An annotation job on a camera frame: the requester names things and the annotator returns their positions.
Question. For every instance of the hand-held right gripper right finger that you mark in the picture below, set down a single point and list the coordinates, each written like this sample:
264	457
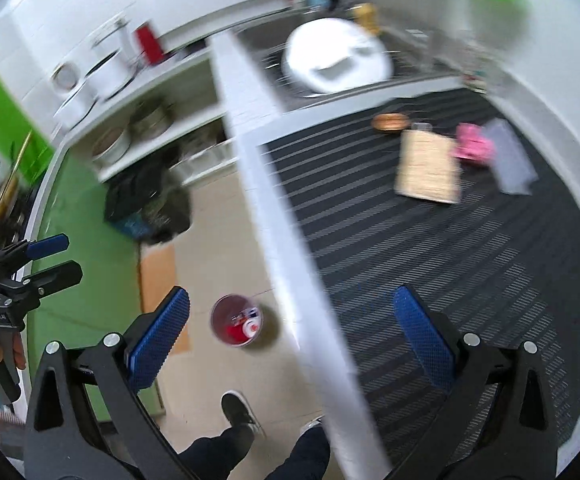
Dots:
422	340

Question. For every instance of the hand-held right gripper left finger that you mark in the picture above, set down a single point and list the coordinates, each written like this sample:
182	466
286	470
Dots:
162	340

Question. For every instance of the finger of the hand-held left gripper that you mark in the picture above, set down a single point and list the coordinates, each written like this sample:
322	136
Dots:
47	246
60	275

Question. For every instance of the brown cardboard sheet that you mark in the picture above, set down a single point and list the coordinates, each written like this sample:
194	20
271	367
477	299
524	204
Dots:
157	280

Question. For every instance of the black striped mat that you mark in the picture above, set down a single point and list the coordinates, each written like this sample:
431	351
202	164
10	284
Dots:
469	260

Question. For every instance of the person's black left shoe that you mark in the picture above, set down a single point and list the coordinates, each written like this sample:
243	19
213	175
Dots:
237	410

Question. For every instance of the black bag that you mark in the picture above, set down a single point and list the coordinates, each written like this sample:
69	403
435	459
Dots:
145	205

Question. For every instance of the person's left leg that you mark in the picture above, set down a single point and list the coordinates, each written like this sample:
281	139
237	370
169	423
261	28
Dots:
215	455

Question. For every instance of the person's leg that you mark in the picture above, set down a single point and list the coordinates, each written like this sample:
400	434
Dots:
215	455
302	455

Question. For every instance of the person's right shoe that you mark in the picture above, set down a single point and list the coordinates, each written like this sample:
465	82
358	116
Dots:
312	424

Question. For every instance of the white pan with lid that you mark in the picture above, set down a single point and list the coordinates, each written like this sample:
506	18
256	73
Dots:
75	92

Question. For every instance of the person's right leg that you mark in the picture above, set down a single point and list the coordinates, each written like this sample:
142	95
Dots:
302	455

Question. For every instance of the beige loofah scrubber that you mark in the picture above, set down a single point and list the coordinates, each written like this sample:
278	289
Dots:
427	167

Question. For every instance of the white storage tray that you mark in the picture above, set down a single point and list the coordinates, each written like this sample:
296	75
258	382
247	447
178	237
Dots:
205	160

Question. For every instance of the white cooking pot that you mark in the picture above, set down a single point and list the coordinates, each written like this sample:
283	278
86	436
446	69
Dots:
112	65

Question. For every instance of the pink crumpled cloth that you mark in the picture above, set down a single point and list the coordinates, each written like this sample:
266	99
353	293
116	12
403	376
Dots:
472	145

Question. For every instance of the brown walnut shell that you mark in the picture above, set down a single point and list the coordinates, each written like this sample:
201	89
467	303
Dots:
390	122

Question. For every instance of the white shelf unit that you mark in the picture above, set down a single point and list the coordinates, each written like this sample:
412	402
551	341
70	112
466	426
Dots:
190	75

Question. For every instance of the red box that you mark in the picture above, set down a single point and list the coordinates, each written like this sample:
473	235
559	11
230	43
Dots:
149	44

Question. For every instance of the printed glass mug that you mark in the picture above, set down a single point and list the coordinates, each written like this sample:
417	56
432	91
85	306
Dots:
474	80

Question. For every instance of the stainless steel sink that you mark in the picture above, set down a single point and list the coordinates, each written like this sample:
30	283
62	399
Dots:
265	35

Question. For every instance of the yellow sponge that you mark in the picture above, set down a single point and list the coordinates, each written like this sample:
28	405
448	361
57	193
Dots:
365	17

